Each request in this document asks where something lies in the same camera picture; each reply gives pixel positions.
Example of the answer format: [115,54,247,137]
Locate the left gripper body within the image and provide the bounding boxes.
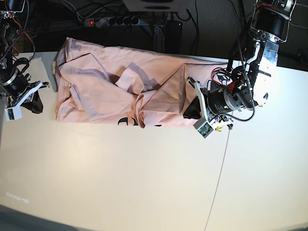
[183,88,231,119]

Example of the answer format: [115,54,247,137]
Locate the pink T-shirt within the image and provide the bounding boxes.
[53,38,226,128]

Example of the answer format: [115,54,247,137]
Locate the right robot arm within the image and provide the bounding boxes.
[0,0,50,121]

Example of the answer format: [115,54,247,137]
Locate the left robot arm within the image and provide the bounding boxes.
[183,0,296,138]

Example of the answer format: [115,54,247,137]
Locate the black power adapter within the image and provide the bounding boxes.
[166,20,182,37]

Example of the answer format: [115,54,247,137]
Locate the white sticker label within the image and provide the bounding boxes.
[5,192,29,204]

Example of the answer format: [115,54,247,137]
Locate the aluminium table leg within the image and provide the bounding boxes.
[153,25,165,53]

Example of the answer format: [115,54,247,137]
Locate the black power strip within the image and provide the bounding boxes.
[84,16,141,28]

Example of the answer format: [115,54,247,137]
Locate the grey box under table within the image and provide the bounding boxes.
[122,0,195,12]

